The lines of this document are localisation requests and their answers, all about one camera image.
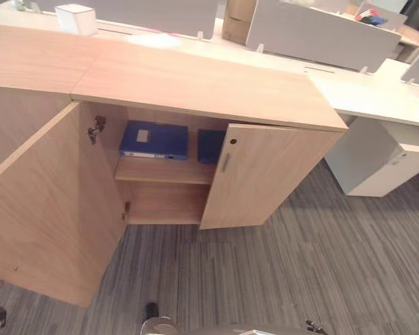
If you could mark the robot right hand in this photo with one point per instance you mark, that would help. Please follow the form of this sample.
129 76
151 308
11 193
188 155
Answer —
315 328

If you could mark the wide wooden cabinet door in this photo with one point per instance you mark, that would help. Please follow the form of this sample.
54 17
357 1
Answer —
56 195

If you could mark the small blue file folder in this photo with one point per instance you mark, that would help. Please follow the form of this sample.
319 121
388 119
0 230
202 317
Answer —
210 146

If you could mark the wooden cabinet shelf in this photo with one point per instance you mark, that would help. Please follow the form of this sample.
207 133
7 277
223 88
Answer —
164 172

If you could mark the large blue file folder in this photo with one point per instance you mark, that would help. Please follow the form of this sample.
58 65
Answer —
164 141

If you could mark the closed wooden cabinet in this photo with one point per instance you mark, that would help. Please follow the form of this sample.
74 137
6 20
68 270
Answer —
31 56

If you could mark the wooden office cabinet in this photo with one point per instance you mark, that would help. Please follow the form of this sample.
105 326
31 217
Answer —
195 80

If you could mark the robot silver torso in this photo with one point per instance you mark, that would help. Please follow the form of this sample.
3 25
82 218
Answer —
244 331

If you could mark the robot silver leg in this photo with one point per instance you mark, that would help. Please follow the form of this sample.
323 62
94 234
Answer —
159 326

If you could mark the robot dark foot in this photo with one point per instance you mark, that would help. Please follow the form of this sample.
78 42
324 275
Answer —
151 310

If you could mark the small metal door hinge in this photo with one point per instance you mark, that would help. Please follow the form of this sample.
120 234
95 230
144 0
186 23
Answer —
126 209

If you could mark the round black door lock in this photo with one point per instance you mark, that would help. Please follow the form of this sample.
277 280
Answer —
234 141

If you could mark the large metal door hinge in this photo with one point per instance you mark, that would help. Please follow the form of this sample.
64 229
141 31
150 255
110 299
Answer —
96 129

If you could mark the white side desk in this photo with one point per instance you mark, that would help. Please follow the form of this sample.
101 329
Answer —
377 94

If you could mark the long light grey desk partition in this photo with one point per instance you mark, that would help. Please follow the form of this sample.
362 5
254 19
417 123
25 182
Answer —
321 38

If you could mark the long white desk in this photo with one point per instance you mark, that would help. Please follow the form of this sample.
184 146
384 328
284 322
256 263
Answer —
230 49

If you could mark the white square box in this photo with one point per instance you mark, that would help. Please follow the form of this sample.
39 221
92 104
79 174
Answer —
77 19

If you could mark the brown cardboard box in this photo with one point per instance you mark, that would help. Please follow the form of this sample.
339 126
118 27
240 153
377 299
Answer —
235 21

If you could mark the colourful files stack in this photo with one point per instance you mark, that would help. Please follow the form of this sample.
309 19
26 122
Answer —
370 15

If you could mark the dark grey desk partition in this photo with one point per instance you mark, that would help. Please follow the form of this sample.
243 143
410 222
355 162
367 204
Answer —
153 14

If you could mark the white pedestal cabinet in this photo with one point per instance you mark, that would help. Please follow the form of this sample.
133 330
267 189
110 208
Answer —
373 164

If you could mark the white partition bracket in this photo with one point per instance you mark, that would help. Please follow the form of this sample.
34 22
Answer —
199 35
260 48
365 70
410 81

